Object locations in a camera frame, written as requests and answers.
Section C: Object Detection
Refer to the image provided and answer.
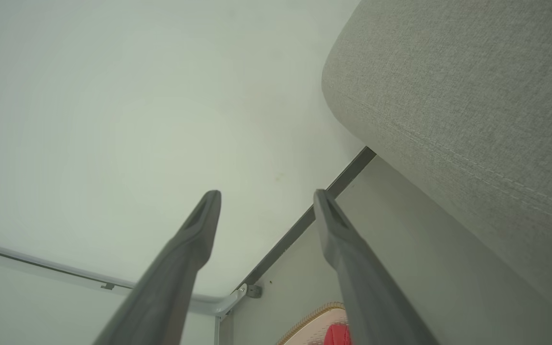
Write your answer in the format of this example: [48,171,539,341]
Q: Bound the cream perforated laundry basket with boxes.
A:
[276,301,353,345]

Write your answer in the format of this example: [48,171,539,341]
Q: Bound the grey metal partition frame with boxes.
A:
[0,237,249,345]

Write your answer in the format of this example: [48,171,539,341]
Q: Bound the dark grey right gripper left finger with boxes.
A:
[93,190,222,345]

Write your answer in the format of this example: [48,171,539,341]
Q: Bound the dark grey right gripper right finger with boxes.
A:
[313,189,440,345]

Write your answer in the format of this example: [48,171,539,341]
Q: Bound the grey fabric sofa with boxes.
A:
[321,0,552,327]

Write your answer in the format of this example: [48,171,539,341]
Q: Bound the red and white garment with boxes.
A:
[325,323,353,345]

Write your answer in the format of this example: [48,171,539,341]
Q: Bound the black wall baseboard strip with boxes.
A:
[235,146,377,291]

